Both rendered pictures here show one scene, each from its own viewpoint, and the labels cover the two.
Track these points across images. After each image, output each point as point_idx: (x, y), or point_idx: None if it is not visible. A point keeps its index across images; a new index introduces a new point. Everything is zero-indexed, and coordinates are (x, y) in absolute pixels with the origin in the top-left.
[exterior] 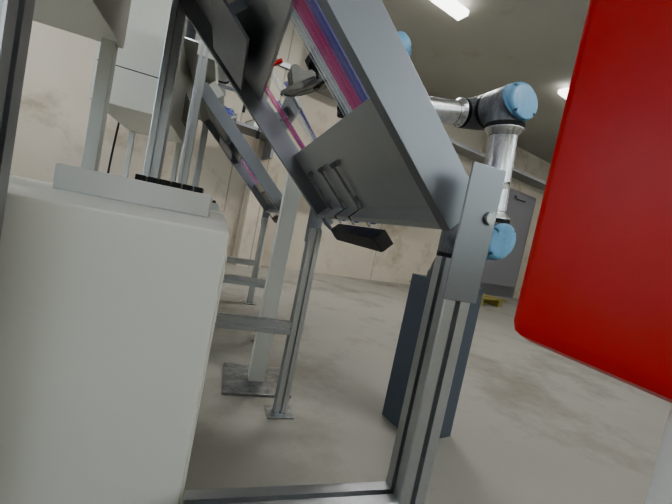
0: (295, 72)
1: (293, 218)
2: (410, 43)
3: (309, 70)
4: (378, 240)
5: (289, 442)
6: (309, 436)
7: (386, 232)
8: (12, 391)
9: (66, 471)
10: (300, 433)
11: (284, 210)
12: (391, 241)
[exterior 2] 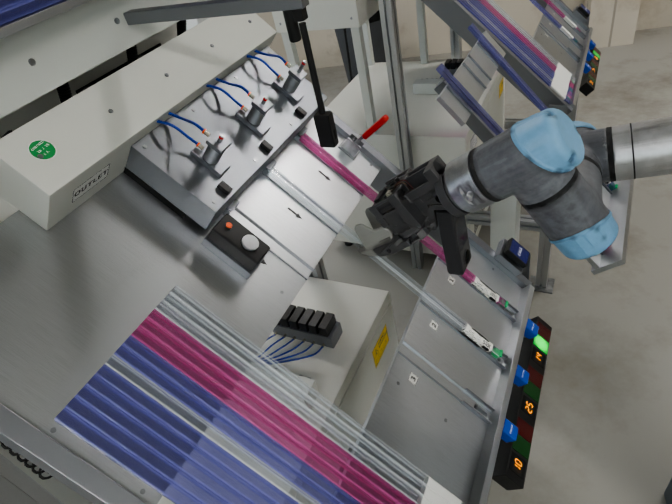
0: (362, 235)
1: (511, 234)
2: (564, 156)
3: (380, 230)
4: (497, 480)
5: (498, 501)
6: (526, 499)
7: (507, 477)
8: None
9: None
10: (517, 491)
11: (495, 224)
12: (518, 486)
